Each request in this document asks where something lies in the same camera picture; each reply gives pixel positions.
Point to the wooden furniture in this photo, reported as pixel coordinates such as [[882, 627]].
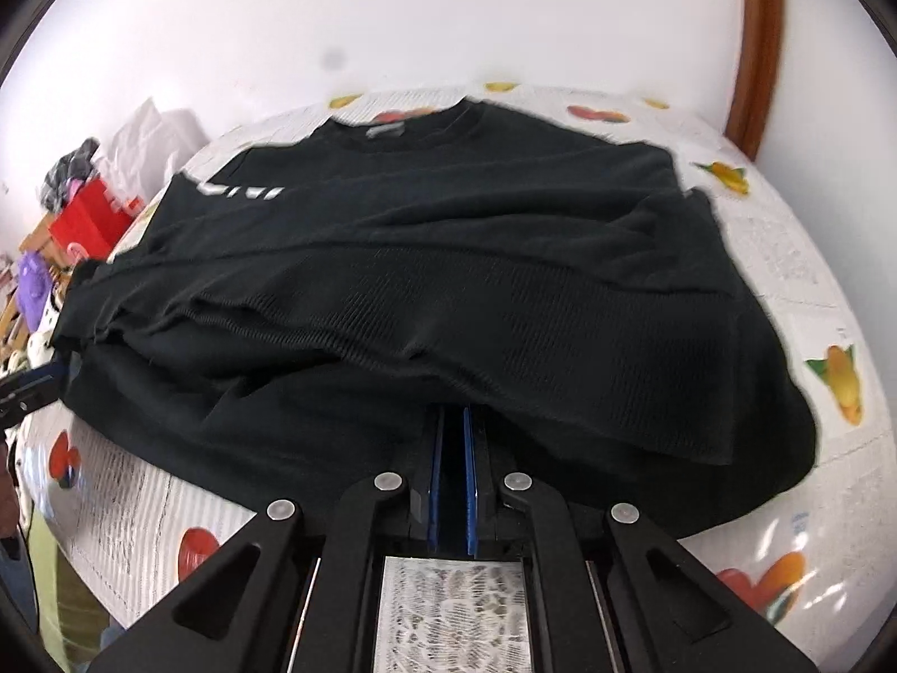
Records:
[[33, 241]]

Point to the plaid cloth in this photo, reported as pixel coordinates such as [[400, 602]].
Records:
[[69, 172]]

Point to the black sweatshirt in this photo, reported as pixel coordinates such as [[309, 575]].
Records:
[[434, 280]]

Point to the white plastic bag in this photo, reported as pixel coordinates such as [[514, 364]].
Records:
[[158, 137]]

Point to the fruit print tablecloth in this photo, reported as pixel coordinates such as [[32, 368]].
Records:
[[792, 259]]

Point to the green cloth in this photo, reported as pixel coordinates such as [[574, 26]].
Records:
[[63, 599]]

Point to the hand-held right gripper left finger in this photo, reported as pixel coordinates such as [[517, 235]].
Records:
[[438, 484]]

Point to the wooden door frame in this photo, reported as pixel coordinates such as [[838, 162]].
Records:
[[760, 49]]

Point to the purple item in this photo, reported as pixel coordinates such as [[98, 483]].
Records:
[[35, 291]]

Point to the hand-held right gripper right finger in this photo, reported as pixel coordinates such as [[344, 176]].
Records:
[[471, 484]]

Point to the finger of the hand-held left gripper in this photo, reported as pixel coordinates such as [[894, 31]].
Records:
[[31, 392]]

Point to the red paper bag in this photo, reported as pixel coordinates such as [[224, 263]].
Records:
[[87, 224]]

